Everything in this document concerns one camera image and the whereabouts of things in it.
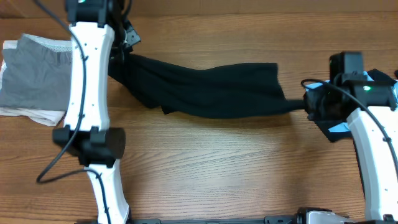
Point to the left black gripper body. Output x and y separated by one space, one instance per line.
129 37

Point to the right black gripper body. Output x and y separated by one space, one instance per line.
314 104

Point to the black polo shirt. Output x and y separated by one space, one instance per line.
226 92

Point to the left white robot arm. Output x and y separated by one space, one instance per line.
101 34

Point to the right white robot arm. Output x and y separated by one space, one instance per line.
368 106

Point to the light blue t-shirt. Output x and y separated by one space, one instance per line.
339 127

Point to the folded grey shorts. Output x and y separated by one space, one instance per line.
37 74

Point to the folded white garment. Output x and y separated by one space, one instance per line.
45 117

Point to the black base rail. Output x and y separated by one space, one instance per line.
282 219

